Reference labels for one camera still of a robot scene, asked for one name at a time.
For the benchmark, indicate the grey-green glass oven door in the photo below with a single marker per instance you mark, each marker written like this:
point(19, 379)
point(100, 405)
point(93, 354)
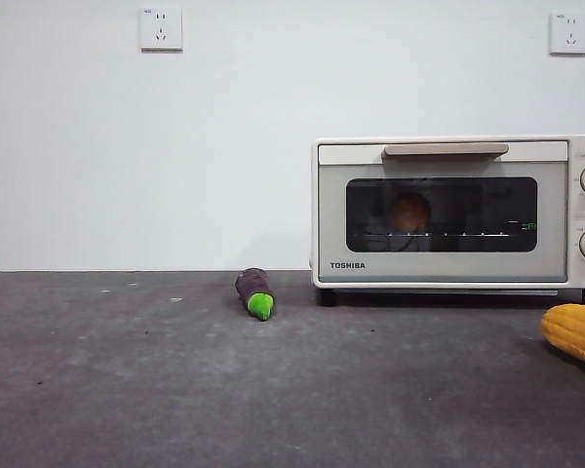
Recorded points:
point(333, 219)

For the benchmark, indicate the brown potato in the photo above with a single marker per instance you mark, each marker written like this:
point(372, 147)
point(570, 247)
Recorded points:
point(409, 210)

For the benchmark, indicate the cream toaster oven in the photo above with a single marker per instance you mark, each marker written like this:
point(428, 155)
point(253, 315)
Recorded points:
point(574, 278)

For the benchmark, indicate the yellow corn cob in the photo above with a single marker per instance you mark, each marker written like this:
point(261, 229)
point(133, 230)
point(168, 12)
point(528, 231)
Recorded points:
point(576, 336)

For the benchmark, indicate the white wall socket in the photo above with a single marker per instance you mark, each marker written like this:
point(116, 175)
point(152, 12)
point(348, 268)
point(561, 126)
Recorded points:
point(569, 34)
point(162, 29)

